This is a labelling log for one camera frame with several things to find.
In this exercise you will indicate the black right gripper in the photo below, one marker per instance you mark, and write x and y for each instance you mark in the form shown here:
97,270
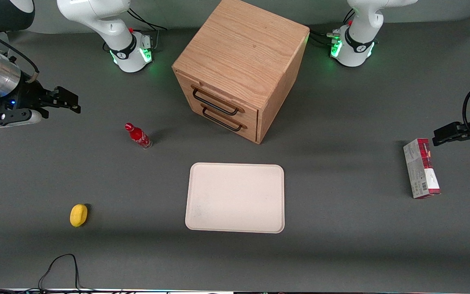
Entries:
26,94

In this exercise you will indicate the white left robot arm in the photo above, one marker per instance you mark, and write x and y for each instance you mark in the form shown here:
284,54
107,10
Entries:
361,36

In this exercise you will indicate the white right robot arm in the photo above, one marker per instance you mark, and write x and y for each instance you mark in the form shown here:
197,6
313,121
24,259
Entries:
96,16

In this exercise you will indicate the wooden drawer cabinet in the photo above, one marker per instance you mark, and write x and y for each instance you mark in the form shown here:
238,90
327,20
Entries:
243,45

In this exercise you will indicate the red and white carton box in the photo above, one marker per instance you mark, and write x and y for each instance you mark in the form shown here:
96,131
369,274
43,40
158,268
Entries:
420,169

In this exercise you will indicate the red cola bottle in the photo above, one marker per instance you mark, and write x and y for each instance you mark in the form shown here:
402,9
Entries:
138,136

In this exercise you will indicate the yellow lemon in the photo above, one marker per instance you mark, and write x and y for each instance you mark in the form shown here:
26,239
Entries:
78,215

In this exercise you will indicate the beige rectangular tray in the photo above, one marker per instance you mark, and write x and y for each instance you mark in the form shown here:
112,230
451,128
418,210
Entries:
235,198

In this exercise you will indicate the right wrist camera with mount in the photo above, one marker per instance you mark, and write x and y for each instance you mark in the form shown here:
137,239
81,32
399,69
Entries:
10,117

